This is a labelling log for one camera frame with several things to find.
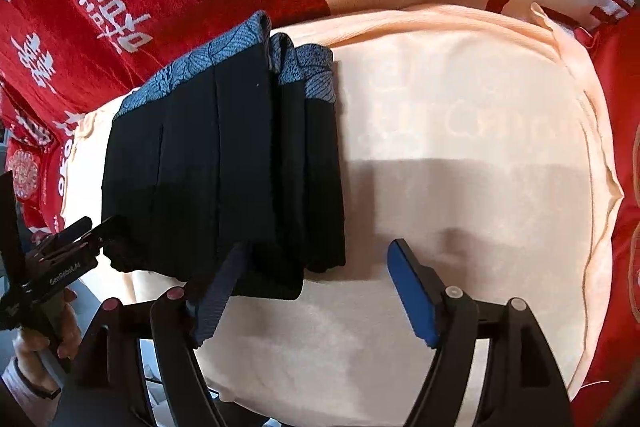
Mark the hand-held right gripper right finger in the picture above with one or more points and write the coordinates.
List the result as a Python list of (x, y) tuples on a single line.
[(415, 292)]

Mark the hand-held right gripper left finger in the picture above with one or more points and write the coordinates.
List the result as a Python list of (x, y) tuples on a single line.
[(220, 292)]

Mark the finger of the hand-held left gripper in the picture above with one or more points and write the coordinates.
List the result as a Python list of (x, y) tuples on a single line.
[(106, 232), (75, 229)]

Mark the black pants with blue-grey waistband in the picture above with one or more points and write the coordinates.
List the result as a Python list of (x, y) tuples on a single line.
[(200, 157)]

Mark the person's left forearm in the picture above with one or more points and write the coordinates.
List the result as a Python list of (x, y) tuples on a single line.
[(20, 382)]

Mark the person's left hand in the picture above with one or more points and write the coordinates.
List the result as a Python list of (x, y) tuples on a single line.
[(71, 332)]

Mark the peach blanket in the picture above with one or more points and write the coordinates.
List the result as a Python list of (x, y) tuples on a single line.
[(450, 207)]

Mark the black wristband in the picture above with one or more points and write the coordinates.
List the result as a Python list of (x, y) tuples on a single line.
[(47, 393)]

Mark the red embroidered satin cover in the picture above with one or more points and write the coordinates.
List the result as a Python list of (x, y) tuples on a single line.
[(615, 72)]

